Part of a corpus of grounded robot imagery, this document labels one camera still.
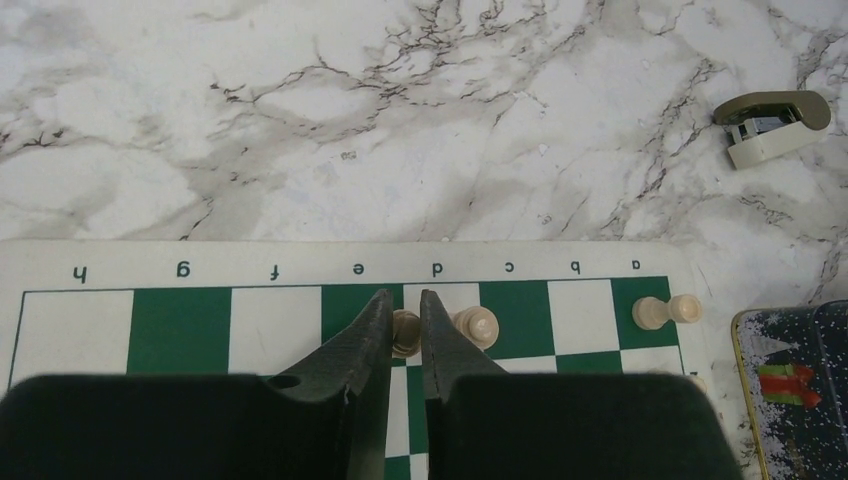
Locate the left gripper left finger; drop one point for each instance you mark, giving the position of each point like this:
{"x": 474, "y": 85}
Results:
{"x": 325, "y": 417}

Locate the beige stapler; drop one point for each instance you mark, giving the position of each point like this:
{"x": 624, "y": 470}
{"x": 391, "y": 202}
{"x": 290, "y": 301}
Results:
{"x": 768, "y": 124}

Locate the light pawn chess piece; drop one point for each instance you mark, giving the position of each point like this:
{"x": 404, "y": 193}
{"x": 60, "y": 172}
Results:
{"x": 698, "y": 382}

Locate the gold tin with light pieces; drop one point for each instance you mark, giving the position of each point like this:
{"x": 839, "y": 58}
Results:
{"x": 792, "y": 364}

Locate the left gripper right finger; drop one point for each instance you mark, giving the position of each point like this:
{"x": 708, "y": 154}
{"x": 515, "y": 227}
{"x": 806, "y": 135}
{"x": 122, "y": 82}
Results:
{"x": 484, "y": 422}

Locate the green white chess board mat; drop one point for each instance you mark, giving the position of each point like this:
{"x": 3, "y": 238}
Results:
{"x": 160, "y": 308}

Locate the light king chess piece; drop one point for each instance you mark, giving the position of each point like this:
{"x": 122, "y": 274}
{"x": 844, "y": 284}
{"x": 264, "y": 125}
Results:
{"x": 479, "y": 325}

